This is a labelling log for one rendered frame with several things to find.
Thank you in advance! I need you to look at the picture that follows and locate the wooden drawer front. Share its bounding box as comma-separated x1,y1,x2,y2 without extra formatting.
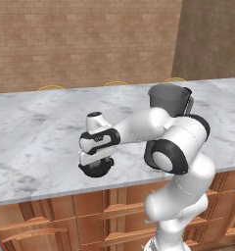
102,181,169,221
102,219,159,251
19,195,78,251

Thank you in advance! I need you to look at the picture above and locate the grey blender jug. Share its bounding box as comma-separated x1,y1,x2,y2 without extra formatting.
147,82,194,120

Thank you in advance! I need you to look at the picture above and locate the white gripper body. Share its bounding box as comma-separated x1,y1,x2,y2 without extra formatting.
77,145,118,168

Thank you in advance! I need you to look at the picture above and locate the wooden drawer handle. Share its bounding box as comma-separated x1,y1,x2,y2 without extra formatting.
0,216,52,233
224,226,235,237
99,201,147,222
99,227,158,248
1,227,69,244

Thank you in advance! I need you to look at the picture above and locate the wooden cupboard door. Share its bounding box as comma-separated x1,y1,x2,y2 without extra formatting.
204,170,235,243

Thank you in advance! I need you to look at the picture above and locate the yellow stool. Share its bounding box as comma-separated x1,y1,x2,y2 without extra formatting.
37,84,67,92
164,76,187,83
103,80,129,87

